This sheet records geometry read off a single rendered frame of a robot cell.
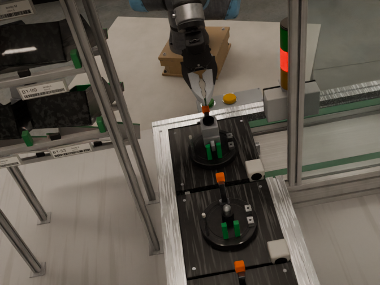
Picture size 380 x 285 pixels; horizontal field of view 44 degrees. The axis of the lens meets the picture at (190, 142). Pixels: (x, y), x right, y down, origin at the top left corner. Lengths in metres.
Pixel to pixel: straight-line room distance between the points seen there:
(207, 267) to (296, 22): 0.57
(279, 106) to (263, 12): 2.71
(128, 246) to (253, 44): 0.97
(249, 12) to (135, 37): 1.84
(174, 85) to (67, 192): 0.57
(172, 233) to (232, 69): 0.79
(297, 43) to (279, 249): 0.46
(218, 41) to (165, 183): 0.68
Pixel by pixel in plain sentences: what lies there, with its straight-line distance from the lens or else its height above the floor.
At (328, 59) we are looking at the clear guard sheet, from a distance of 1.02.
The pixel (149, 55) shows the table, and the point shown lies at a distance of 1.95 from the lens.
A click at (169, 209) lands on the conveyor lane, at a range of 1.25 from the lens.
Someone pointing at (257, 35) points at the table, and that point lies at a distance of 1.96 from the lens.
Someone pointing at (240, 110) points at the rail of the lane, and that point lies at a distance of 1.47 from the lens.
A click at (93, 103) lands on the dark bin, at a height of 1.33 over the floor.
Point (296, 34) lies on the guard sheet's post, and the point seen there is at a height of 1.42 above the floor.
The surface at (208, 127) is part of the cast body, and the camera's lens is 1.24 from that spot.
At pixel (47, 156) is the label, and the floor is 1.11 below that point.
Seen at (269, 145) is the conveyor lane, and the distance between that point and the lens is 1.42.
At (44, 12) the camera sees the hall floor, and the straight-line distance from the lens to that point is 4.44.
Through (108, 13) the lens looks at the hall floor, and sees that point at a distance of 4.14.
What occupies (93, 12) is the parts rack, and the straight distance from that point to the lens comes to 1.00.
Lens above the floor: 1.94
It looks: 45 degrees down
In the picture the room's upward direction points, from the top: 12 degrees counter-clockwise
